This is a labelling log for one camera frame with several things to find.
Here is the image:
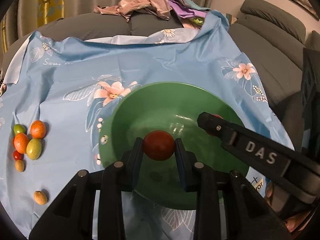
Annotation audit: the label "pink-grey crumpled garment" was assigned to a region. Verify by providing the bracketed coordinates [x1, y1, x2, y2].
[93, 0, 172, 22]

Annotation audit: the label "light blue floral cloth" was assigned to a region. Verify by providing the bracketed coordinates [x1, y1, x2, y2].
[1, 10, 292, 237]

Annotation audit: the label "yellow-green jujube fruit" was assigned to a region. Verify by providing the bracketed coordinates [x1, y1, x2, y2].
[26, 138, 42, 160]

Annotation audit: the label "small red cherry tomato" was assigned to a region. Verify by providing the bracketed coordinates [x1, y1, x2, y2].
[12, 151, 24, 161]

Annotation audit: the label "small yellow-brown fruit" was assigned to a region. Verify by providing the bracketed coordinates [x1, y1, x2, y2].
[15, 160, 25, 172]
[34, 191, 48, 205]

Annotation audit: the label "purple folded clothes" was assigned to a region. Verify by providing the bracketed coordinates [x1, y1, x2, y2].
[168, 0, 211, 29]

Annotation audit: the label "green plastic bowl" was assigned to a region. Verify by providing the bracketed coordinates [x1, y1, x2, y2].
[99, 82, 249, 210]

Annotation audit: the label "dark grey sofa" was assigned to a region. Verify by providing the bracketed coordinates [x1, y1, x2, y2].
[2, 0, 320, 153]

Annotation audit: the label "large orange mandarin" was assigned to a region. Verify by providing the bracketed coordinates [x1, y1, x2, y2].
[14, 133, 29, 154]

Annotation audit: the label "green jujube fruit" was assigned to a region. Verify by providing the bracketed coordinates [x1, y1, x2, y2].
[13, 124, 26, 135]

